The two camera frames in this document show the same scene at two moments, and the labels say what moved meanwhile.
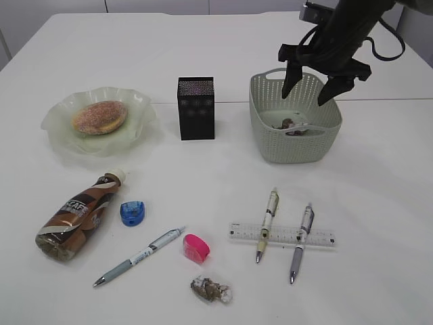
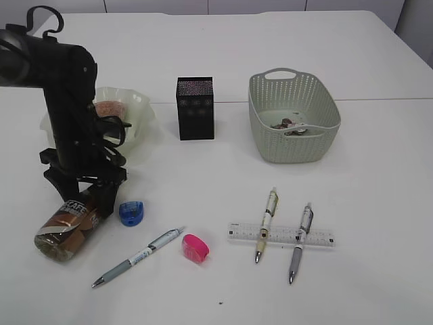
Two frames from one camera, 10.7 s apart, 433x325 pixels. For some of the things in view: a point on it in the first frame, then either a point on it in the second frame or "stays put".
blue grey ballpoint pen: (152, 247) stays put
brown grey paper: (211, 291) -> (285, 124)
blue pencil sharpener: (132, 212) stays put
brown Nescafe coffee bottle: (66, 235) stays put
